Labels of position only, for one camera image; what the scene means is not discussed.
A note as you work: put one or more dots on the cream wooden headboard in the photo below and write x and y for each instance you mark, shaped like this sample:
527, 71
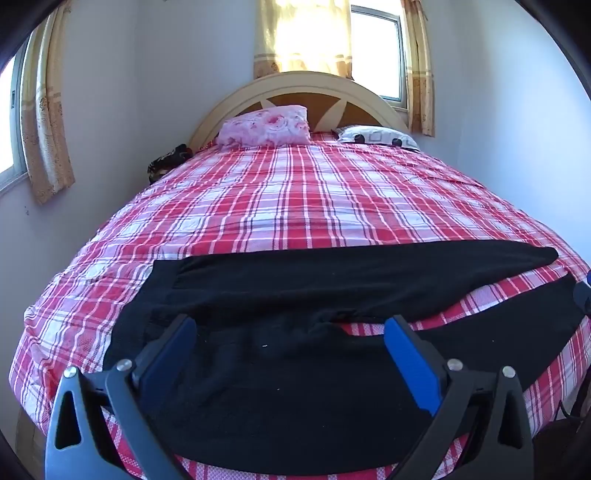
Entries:
240, 99

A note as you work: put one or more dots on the black pants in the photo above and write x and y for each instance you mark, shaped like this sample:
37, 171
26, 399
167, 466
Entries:
277, 369

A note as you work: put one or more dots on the white pillow with black pattern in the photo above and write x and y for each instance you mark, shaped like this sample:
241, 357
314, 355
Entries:
378, 134

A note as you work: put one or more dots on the yellow patterned curtain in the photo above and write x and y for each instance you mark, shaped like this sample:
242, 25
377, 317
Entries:
46, 138
300, 37
420, 92

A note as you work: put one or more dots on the bed with red plaid sheet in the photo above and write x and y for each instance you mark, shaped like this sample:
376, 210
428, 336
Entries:
300, 207

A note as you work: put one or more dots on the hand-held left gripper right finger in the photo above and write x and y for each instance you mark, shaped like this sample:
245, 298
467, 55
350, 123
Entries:
411, 360

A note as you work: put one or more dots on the dark patterned cloth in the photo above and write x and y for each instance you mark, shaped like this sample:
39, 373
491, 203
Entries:
166, 161

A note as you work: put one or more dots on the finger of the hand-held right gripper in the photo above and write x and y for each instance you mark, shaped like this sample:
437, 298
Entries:
582, 297

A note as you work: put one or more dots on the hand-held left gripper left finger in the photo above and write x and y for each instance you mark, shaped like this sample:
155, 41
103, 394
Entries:
173, 350

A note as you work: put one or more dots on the dark bag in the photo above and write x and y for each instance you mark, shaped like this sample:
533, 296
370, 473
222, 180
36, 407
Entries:
570, 429

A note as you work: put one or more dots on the window with grey frame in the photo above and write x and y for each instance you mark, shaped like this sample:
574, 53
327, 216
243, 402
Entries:
378, 55
11, 138

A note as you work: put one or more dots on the pink floral pillow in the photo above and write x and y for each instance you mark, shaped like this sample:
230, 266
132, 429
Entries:
263, 127

